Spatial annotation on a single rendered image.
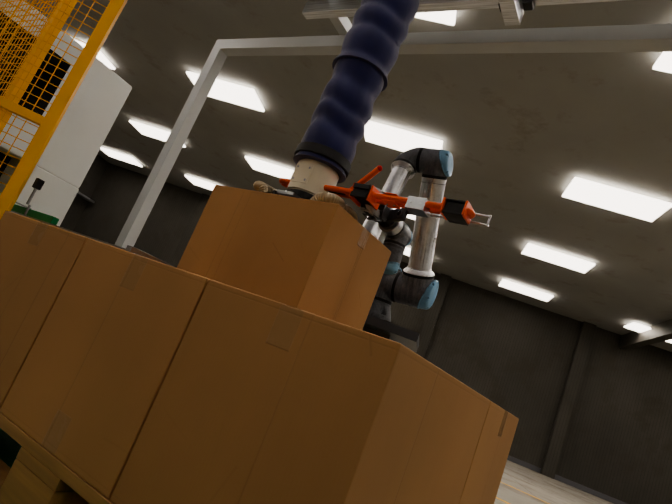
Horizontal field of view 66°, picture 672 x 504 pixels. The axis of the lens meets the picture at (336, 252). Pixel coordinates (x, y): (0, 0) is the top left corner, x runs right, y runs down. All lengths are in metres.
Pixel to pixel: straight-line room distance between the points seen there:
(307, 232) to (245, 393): 0.88
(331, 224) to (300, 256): 0.14
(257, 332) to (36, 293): 0.64
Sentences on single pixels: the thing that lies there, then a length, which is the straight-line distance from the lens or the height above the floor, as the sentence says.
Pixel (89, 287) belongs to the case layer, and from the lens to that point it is 1.20.
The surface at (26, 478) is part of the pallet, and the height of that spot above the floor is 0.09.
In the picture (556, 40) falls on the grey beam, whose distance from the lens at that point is 4.15.
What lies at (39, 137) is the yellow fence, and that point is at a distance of 2.58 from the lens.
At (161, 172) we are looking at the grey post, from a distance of 5.47.
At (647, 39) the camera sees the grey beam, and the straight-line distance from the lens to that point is 4.05.
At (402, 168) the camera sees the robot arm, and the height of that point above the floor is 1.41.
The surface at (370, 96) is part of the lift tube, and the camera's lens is 2.11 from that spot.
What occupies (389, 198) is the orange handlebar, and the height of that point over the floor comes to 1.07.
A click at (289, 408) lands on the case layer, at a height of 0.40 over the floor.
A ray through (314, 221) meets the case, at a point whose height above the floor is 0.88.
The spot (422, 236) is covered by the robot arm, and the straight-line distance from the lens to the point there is 2.39.
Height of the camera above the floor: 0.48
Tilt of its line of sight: 12 degrees up
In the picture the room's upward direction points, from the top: 22 degrees clockwise
